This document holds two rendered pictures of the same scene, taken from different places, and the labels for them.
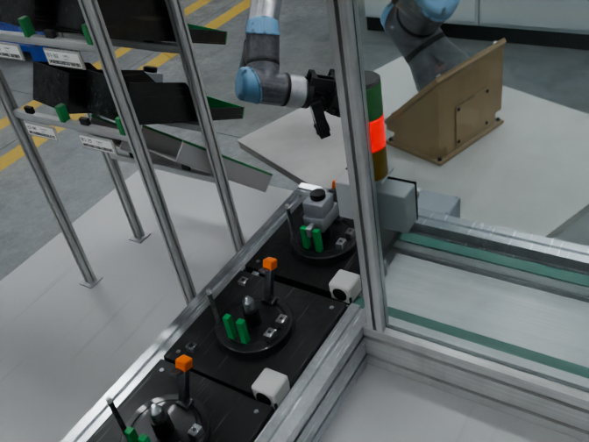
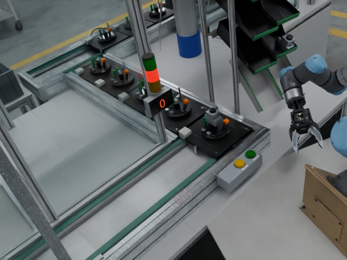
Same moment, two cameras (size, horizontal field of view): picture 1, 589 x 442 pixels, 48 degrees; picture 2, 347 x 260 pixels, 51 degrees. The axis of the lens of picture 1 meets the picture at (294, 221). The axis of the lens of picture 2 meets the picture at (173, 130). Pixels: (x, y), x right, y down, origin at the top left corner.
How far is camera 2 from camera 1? 1.81 m
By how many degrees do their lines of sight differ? 79
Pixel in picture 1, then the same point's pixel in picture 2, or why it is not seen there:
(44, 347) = (220, 78)
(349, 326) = (168, 135)
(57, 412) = (190, 85)
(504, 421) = not seen: hidden behind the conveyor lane
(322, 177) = (306, 155)
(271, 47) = (299, 70)
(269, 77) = (285, 79)
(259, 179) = (256, 104)
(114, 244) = not seen: hidden behind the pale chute
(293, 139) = not seen: outside the picture
